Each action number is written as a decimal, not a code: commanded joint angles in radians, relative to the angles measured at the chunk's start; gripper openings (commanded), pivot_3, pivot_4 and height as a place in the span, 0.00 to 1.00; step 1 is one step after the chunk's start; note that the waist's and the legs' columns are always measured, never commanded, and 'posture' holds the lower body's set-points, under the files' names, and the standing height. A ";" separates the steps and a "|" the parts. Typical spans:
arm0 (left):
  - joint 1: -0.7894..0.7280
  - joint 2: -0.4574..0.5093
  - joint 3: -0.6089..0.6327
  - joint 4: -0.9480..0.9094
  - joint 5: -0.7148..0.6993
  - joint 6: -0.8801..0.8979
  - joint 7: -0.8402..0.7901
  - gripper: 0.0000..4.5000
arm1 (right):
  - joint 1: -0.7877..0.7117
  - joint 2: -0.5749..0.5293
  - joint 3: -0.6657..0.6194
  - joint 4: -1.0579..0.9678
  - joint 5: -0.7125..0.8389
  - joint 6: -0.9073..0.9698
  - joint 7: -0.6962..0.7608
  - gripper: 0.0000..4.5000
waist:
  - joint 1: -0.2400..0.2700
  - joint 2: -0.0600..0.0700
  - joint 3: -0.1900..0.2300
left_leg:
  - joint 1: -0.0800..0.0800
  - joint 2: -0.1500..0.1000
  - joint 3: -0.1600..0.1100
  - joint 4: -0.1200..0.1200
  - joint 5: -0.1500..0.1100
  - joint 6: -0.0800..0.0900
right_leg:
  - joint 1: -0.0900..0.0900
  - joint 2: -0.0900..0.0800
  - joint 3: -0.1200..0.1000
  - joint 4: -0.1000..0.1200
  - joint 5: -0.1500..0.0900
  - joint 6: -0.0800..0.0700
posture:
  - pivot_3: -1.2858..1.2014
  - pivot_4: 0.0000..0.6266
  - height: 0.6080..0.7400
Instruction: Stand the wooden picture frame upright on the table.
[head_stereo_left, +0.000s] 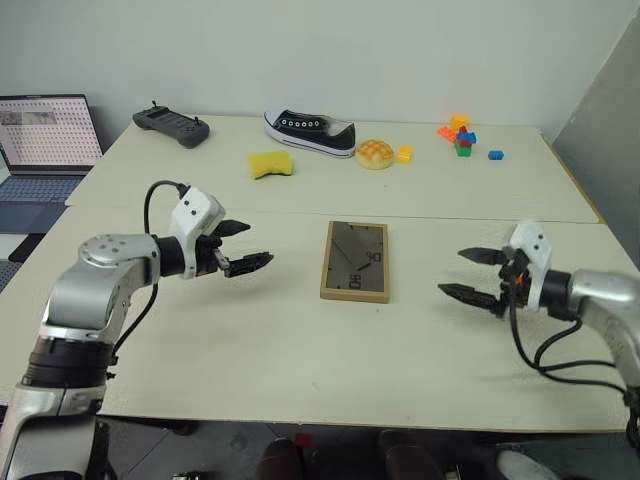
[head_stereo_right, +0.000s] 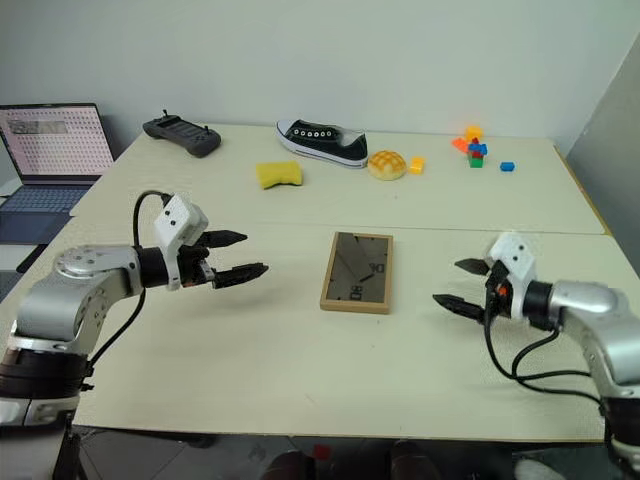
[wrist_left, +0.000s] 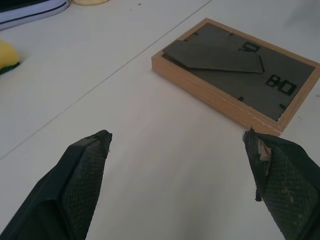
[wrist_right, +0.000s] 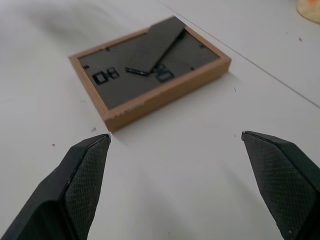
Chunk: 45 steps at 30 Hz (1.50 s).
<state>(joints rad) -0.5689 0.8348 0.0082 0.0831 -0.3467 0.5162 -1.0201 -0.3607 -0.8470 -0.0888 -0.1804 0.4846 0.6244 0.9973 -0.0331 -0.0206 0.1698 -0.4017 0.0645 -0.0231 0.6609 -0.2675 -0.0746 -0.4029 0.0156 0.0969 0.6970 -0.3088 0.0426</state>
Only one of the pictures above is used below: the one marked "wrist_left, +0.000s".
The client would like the yellow plush object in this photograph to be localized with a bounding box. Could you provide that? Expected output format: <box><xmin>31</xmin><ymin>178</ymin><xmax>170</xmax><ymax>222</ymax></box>
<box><xmin>71</xmin><ymin>0</ymin><xmax>111</xmax><ymax>6</ymax></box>

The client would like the yellow and green sponge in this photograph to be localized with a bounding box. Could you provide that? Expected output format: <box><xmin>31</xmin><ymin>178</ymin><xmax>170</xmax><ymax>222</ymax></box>
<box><xmin>0</xmin><ymin>38</ymin><xmax>21</xmax><ymax>75</ymax></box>

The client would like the wooden picture frame face down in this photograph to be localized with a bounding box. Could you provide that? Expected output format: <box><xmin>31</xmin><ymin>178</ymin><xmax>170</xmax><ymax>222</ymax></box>
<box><xmin>151</xmin><ymin>17</ymin><xmax>320</xmax><ymax>138</ymax></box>

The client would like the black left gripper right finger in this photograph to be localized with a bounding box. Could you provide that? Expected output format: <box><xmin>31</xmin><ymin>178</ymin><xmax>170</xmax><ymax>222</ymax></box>
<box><xmin>242</xmin><ymin>127</ymin><xmax>320</xmax><ymax>240</ymax></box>

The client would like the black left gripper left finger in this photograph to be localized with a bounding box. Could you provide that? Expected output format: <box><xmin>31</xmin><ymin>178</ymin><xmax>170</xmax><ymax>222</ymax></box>
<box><xmin>0</xmin><ymin>129</ymin><xmax>113</xmax><ymax>240</ymax></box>

